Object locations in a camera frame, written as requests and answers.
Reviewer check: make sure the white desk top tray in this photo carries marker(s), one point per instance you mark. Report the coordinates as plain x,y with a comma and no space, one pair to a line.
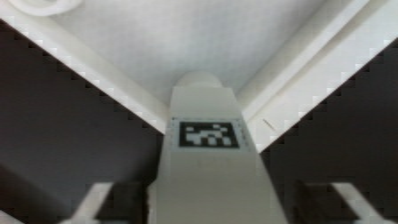
282,47

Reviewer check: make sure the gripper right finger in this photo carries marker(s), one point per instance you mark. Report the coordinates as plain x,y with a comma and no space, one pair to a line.
330,204

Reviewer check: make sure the white leg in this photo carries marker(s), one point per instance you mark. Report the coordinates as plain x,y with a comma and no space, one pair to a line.
211,188

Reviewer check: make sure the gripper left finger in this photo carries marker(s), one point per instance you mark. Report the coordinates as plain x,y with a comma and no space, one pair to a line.
112,205

